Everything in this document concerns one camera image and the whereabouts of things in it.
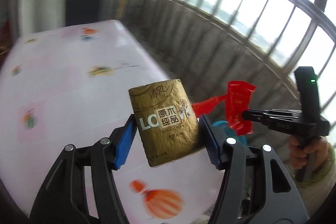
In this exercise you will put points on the blue plastic mesh trash basket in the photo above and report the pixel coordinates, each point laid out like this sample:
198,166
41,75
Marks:
229,132

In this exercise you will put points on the person's right hand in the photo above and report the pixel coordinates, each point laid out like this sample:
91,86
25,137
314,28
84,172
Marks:
298,155

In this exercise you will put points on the gold tissue pack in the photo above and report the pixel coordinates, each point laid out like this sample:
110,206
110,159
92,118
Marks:
167,124

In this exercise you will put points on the metal balcony railing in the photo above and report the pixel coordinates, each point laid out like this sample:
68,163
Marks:
207,43

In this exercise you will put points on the green fuzzy sleeve forearm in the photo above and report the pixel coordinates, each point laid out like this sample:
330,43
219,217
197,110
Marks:
315,191

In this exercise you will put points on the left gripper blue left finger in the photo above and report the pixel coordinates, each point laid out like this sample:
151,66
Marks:
62,197

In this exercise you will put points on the red plastic wrapper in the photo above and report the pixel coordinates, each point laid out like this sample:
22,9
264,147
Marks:
236,101

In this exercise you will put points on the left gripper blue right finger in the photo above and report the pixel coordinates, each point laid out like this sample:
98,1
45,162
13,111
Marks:
274,196

